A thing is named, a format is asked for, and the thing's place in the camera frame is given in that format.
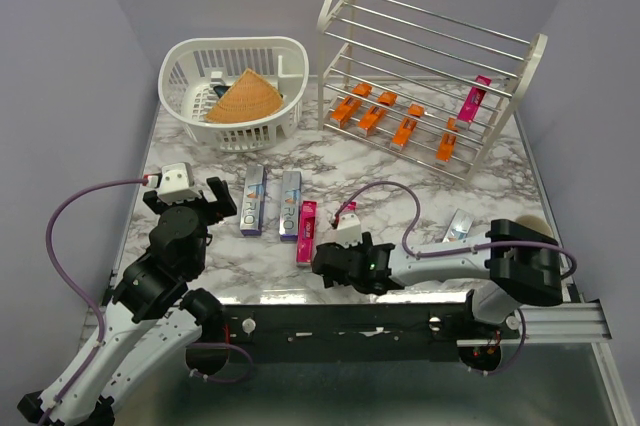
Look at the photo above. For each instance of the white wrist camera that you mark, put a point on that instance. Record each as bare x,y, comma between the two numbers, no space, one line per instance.
177,183
348,231

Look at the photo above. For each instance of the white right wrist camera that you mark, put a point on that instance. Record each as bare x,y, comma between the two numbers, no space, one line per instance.
348,231

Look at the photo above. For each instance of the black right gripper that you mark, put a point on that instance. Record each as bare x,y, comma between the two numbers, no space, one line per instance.
367,242

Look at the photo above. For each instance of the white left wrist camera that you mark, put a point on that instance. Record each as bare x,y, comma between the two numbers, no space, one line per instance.
177,183

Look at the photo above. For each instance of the dark object in basket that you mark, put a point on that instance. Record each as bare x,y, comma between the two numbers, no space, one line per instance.
220,90

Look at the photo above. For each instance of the silver Rio toothpaste box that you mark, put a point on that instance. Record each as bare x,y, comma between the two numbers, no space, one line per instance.
253,200
459,226
290,205

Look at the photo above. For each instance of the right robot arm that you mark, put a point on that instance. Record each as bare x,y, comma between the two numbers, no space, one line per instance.
516,263

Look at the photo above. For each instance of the woven orange conical hat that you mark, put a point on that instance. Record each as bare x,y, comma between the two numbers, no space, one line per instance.
249,98

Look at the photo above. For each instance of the black mounting base rail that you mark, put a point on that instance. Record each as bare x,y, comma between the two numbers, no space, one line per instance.
354,332

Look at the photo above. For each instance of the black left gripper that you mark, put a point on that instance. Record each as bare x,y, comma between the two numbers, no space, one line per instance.
225,205

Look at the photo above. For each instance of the beige paper cup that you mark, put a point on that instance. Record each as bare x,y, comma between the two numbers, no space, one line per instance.
535,223

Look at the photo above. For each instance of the orange toothpaste box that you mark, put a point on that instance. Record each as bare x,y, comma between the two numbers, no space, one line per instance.
407,127
349,106
447,144
369,122

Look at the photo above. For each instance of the white plastic basket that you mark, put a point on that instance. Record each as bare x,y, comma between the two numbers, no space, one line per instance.
192,68

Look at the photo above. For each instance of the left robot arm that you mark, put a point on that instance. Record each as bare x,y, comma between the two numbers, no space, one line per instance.
152,311

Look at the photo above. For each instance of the pink toothpaste box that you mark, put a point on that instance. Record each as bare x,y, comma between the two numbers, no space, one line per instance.
349,207
470,107
306,234

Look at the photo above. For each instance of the cream metal shelf rack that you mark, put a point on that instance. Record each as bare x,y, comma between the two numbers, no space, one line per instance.
425,58

